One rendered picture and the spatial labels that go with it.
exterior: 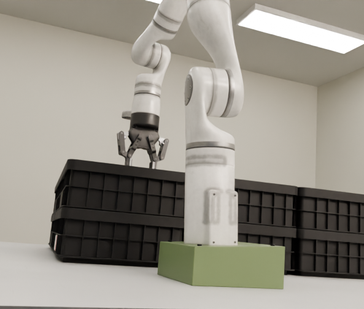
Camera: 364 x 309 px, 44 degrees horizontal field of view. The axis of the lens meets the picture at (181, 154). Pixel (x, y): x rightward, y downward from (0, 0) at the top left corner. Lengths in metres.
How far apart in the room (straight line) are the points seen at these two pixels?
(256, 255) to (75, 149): 3.87
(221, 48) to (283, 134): 4.63
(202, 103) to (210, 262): 0.28
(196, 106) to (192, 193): 0.16
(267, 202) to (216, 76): 0.46
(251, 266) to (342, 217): 0.57
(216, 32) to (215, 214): 0.36
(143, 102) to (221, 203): 0.45
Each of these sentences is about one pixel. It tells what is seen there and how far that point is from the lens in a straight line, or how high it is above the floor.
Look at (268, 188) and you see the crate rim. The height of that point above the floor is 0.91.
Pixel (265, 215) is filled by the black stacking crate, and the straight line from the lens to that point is 1.18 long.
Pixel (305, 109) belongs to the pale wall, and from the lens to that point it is 5.79.
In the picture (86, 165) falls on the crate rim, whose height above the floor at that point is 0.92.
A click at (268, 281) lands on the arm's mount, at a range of 0.80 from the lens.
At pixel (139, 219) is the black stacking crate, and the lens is 1.06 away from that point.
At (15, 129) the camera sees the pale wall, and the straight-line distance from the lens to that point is 4.54.
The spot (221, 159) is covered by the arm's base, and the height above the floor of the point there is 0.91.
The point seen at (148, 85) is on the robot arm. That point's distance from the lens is 1.17.
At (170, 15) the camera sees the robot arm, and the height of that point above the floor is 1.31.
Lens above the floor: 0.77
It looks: 11 degrees up
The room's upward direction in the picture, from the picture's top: 4 degrees clockwise
